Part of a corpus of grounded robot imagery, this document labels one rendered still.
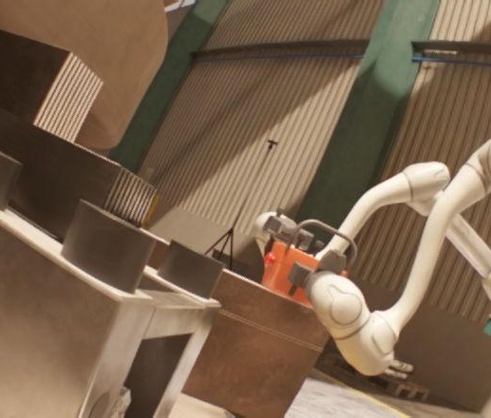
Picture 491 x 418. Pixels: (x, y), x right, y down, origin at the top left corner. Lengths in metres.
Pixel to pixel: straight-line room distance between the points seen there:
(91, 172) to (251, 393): 1.30
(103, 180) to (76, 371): 0.19
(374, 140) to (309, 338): 9.58
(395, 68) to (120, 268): 11.27
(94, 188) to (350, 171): 10.46
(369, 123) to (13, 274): 10.81
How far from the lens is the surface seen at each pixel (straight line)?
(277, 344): 1.76
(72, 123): 0.67
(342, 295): 1.37
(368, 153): 11.18
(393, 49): 11.64
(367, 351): 1.47
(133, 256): 0.43
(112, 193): 0.55
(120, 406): 0.54
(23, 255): 0.44
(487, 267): 2.42
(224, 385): 1.76
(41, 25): 0.86
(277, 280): 1.74
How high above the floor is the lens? 0.73
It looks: 4 degrees up
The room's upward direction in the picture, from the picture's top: 25 degrees clockwise
